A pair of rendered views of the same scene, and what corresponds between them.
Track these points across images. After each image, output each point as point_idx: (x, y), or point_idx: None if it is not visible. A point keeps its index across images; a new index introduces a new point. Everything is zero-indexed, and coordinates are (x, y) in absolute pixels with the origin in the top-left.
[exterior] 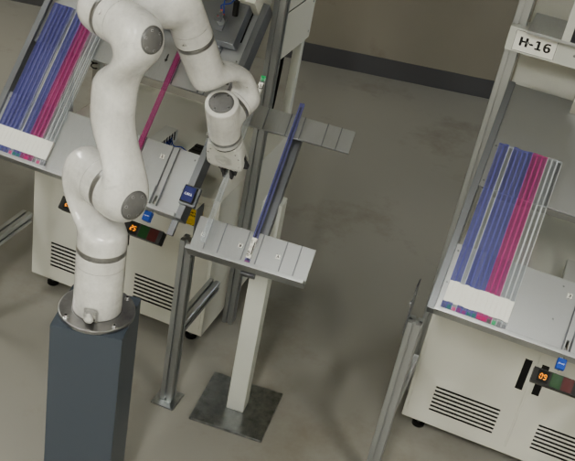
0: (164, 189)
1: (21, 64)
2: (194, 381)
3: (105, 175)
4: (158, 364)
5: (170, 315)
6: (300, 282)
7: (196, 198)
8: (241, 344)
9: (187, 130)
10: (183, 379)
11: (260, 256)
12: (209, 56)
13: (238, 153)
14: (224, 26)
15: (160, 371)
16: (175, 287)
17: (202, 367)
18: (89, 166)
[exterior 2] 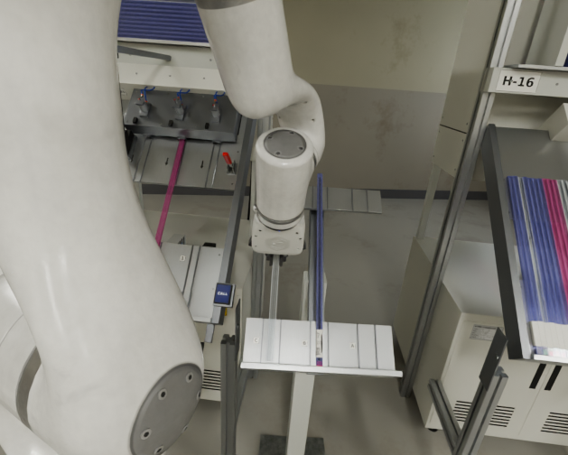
0: (191, 293)
1: None
2: (246, 453)
3: (47, 357)
4: (209, 444)
5: (220, 418)
6: (399, 376)
7: (232, 295)
8: (294, 422)
9: (192, 235)
10: (236, 454)
11: (332, 350)
12: (277, 14)
13: (302, 228)
14: (220, 118)
15: (213, 453)
16: (221, 392)
17: (247, 432)
18: (12, 327)
